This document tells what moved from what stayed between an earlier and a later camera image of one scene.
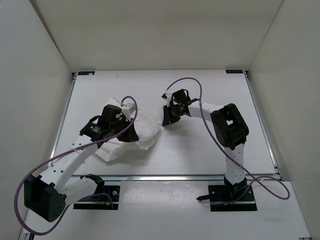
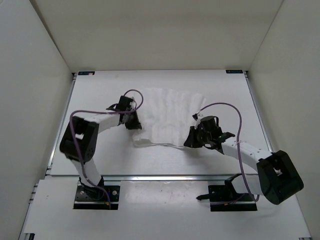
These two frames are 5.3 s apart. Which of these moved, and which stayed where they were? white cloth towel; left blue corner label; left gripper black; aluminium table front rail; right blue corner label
Moved: white cloth towel; left gripper black
Stayed: left blue corner label; right blue corner label; aluminium table front rail
